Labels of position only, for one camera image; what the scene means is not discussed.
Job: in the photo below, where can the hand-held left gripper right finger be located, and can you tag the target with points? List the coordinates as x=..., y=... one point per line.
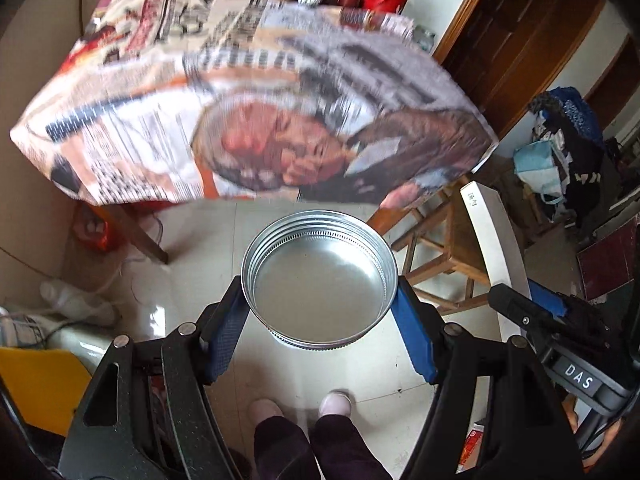
x=415, y=340

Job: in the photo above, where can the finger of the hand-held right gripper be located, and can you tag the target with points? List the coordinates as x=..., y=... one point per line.
x=517, y=310
x=547, y=302

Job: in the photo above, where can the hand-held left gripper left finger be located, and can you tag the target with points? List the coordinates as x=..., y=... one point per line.
x=225, y=330

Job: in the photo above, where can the silver metal lid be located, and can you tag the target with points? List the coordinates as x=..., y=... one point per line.
x=320, y=280

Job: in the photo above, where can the dark red board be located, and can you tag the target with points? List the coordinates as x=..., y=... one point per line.
x=607, y=255

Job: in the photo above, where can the person's left shoe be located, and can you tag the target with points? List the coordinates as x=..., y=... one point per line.
x=265, y=407

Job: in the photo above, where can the person's shoe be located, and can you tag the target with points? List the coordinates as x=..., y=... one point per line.
x=265, y=407
x=336, y=402

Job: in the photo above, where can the wooden stool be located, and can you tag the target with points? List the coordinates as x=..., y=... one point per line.
x=450, y=245

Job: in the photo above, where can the person's right shoe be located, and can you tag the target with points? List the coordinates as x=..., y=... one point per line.
x=336, y=402

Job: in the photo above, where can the red white packet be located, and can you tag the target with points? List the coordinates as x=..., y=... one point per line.
x=475, y=442

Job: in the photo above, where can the wooden table leg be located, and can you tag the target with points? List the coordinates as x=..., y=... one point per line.
x=145, y=240

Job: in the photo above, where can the person's right leg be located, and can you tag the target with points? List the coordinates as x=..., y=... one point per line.
x=345, y=447

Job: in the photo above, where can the person's leg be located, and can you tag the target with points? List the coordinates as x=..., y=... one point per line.
x=345, y=447
x=280, y=450

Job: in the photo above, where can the person's left leg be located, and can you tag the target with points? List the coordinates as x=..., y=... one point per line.
x=280, y=450

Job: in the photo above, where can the white plastic bottle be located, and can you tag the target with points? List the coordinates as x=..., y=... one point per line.
x=75, y=300

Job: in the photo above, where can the pile of clothes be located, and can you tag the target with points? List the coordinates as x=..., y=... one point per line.
x=580, y=150

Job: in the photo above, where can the red plastic bag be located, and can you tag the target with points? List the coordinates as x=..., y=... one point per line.
x=95, y=230

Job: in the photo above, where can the yellow plastic object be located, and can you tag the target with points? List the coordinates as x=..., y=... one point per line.
x=40, y=390

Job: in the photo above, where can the printed newspaper-pattern tablecloth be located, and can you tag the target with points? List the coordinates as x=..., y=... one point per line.
x=250, y=110

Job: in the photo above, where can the brown wooden door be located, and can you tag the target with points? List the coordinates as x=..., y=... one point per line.
x=525, y=35

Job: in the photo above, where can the clear glass jar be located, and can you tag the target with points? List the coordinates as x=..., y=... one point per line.
x=425, y=37

